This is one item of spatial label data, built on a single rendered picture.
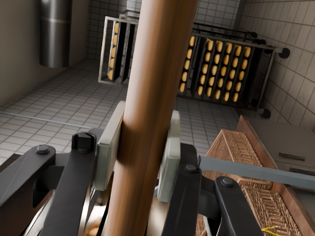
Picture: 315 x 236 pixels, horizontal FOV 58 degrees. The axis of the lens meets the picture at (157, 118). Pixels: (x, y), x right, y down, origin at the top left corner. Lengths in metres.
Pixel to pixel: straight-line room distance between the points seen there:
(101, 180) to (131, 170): 0.03
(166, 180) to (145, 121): 0.04
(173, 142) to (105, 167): 0.04
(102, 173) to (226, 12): 5.12
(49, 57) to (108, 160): 3.23
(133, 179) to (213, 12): 5.06
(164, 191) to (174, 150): 0.02
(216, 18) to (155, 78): 5.06
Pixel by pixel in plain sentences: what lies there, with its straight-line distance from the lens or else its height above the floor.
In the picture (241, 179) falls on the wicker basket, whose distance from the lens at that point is 1.37.
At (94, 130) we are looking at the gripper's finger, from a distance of 0.18.
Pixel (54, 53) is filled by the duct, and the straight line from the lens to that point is 3.35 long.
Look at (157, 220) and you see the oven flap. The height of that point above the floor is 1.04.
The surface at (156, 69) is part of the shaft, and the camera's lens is 0.16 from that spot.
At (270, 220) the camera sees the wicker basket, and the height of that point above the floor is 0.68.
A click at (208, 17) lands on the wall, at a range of 5.20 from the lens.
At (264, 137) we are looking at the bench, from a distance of 1.77.
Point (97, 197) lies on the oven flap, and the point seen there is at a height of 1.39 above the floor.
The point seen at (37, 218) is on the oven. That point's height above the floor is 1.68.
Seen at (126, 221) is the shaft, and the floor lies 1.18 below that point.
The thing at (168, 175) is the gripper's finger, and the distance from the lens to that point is 0.15.
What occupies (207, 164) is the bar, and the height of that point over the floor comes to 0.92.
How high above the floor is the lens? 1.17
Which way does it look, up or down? 1 degrees down
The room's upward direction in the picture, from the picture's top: 80 degrees counter-clockwise
